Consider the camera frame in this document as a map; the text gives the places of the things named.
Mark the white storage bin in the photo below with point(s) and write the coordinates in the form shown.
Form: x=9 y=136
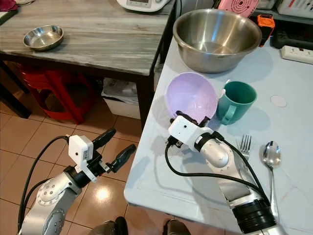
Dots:
x=120 y=104

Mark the orange and black device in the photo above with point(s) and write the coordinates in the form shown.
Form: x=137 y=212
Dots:
x=266 y=22

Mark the pink round-patterned appliance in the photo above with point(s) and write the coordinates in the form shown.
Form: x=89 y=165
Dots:
x=237 y=7

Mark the white round table plug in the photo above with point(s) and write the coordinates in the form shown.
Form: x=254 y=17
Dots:
x=278 y=101

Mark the white folding table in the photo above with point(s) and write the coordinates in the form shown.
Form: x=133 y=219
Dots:
x=176 y=171

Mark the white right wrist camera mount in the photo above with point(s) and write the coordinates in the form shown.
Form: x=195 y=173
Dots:
x=183 y=129

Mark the white plastic crate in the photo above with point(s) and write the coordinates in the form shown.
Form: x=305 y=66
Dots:
x=296 y=8

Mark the silver metal fork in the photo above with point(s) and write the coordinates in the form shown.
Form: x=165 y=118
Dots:
x=245 y=143

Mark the white power strip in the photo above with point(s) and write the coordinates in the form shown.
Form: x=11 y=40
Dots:
x=296 y=54

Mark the purple plastic bowl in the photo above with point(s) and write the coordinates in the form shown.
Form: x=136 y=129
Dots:
x=190 y=94

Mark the white kitchen appliance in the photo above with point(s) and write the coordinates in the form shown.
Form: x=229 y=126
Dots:
x=144 y=4

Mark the maroon cloth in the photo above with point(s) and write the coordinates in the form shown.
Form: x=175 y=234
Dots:
x=8 y=4

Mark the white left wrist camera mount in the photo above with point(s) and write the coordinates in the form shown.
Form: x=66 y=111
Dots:
x=79 y=148

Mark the large stainless steel bowl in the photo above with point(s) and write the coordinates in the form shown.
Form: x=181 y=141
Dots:
x=217 y=54

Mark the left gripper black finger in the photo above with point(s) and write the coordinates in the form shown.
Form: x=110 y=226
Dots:
x=104 y=138
x=123 y=156

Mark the green plastic mug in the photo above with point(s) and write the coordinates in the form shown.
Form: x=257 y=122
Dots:
x=239 y=102

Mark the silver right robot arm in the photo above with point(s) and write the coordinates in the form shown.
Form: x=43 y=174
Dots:
x=217 y=154

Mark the dark robot foot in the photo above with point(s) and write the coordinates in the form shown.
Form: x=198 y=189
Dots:
x=110 y=226
x=176 y=227

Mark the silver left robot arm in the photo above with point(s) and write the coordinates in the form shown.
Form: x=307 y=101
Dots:
x=51 y=198

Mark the dark left robot foot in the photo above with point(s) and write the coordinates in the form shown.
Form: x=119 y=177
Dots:
x=110 y=226

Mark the silver metal spoon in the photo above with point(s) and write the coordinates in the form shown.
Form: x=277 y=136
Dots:
x=271 y=155

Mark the small stainless steel bowl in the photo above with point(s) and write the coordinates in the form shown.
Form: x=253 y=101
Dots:
x=43 y=38

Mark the dark right robot foot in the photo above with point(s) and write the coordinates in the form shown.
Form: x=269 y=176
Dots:
x=176 y=227

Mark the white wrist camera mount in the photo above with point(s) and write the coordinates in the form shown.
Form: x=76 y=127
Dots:
x=79 y=148
x=183 y=129

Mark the grey wood-top table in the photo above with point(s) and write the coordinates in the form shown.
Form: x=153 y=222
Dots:
x=107 y=39

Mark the red plastic stool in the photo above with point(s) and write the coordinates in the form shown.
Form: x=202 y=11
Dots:
x=63 y=85

